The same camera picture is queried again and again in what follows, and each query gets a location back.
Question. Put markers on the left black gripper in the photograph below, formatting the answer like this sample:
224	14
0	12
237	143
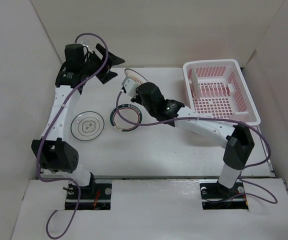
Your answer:
105	74

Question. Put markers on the orange sunburst plate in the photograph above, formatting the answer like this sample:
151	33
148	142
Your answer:
195	83
135	76

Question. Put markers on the white plate green rim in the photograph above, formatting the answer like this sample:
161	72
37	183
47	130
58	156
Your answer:
120	119

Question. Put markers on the white plate black rings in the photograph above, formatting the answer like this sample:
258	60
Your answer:
87	126

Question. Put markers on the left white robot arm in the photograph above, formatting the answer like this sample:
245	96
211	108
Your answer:
52	150

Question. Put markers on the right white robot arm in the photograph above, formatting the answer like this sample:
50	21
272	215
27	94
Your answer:
236	139

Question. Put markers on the pink white dish rack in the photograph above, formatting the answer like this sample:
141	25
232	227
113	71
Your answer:
223	91

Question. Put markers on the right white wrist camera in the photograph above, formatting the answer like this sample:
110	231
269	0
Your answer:
130	86

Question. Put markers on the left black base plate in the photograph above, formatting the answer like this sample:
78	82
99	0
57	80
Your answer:
96	199

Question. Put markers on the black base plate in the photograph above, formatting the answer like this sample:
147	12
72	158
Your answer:
96	199
215	196

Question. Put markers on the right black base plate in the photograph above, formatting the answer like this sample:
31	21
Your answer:
215	196

